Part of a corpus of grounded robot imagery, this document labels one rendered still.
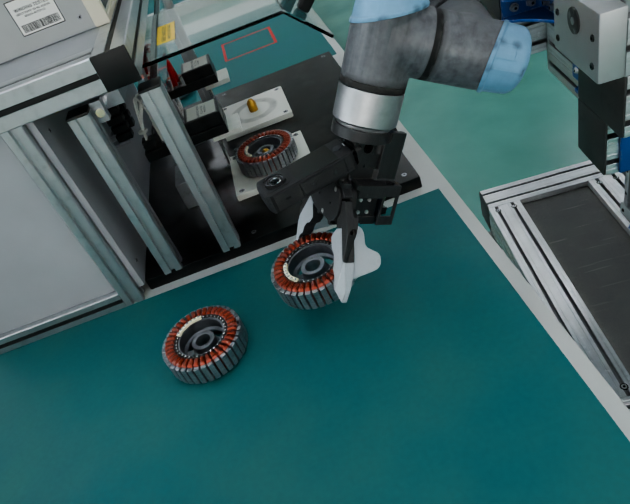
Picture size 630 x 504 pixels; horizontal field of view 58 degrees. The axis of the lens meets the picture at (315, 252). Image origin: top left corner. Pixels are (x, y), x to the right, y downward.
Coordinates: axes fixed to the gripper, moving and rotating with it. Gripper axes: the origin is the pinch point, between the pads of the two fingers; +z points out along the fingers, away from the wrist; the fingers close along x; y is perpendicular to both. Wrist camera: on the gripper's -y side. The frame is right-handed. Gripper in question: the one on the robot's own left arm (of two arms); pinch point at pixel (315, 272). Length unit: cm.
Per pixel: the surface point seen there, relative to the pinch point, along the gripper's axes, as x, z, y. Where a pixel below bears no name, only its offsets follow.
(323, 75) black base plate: 64, -12, 29
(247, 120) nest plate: 58, -2, 10
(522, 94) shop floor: 130, 2, 160
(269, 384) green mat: -7.1, 11.3, -7.3
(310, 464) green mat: -19.7, 11.3, -7.3
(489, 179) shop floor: 92, 25, 119
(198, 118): 36.1, -8.6, -7.0
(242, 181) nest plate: 35.3, 2.4, 1.8
